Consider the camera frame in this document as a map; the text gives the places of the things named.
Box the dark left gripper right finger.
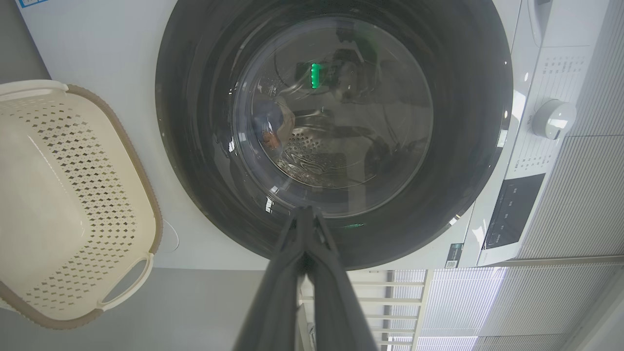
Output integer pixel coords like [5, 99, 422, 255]
[305, 207, 379, 351]

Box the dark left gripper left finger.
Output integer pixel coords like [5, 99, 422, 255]
[233, 206, 312, 351]

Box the dark round glass washer door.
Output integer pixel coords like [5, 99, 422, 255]
[155, 0, 514, 272]

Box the blue garment with orange prints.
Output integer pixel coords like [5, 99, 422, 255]
[251, 95, 296, 152]

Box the cream basket with brown rim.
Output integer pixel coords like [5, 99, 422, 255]
[0, 80, 163, 331]

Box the white front-load washing machine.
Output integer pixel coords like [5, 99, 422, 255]
[15, 0, 594, 272]

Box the small black QR sticker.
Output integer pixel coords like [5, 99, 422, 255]
[444, 242, 464, 269]

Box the black washer display panel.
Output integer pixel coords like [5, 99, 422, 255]
[482, 173, 546, 251]

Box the white round control dial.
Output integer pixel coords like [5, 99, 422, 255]
[531, 98, 578, 141]

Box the white metal rack frame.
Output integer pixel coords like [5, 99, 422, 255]
[296, 268, 433, 351]

